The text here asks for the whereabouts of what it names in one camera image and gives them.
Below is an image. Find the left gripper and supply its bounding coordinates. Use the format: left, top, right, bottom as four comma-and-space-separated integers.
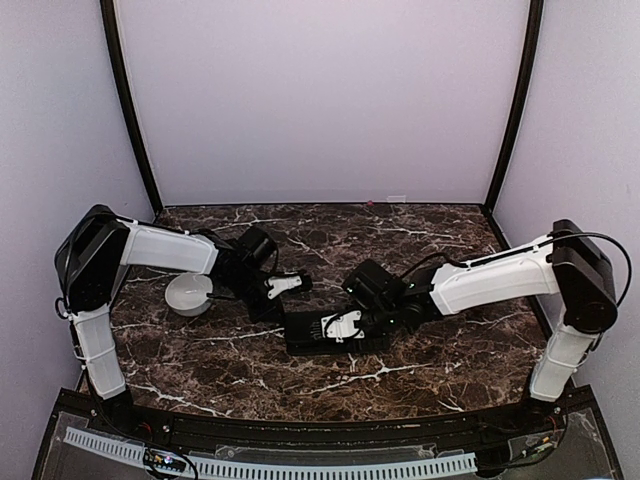
223, 269, 287, 324

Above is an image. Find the black zippered tool case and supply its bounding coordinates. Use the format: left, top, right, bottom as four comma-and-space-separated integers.
284, 310, 391, 356

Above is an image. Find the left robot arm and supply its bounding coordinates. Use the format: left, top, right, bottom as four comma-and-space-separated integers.
54, 204, 313, 436

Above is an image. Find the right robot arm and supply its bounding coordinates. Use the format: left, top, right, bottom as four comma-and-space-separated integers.
319, 219, 628, 434

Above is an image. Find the white ceramic bowl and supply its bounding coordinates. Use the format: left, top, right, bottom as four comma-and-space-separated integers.
165, 273, 214, 317

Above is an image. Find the white slotted cable duct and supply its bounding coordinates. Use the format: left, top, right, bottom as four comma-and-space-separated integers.
63, 427, 478, 479

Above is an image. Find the black front rail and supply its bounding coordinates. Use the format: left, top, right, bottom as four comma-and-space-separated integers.
54, 387, 596, 454

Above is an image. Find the left black frame post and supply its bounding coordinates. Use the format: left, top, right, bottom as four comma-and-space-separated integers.
99, 0, 164, 215

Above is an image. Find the black frame post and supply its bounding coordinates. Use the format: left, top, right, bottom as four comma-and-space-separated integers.
484, 0, 544, 214
99, 0, 164, 215

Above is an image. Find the right black frame post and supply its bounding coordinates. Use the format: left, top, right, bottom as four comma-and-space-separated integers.
484, 0, 544, 214

